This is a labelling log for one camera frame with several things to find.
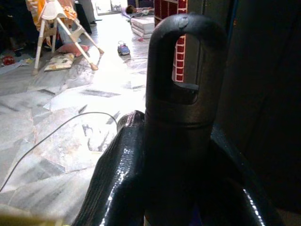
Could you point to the small red toy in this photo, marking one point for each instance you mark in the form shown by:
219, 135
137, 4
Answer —
8, 60

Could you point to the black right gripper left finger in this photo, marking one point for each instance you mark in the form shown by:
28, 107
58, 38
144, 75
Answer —
110, 169

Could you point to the printed pale floor cushion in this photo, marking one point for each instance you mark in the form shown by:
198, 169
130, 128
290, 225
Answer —
60, 61

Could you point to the white high chair orange fabric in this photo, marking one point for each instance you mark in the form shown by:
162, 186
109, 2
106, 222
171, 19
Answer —
50, 10

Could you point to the stack of grey folded mattresses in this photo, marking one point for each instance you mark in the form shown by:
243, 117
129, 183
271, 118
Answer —
143, 24

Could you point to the child lying down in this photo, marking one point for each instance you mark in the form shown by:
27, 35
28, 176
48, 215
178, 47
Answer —
130, 9

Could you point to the pink pillow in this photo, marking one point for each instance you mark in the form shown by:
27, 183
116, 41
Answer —
70, 49

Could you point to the blue toy car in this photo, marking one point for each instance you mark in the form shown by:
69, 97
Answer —
124, 49

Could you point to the red tiled pillar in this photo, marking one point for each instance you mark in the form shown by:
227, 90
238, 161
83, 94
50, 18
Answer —
182, 5

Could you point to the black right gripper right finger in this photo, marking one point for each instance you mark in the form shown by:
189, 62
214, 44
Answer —
249, 195

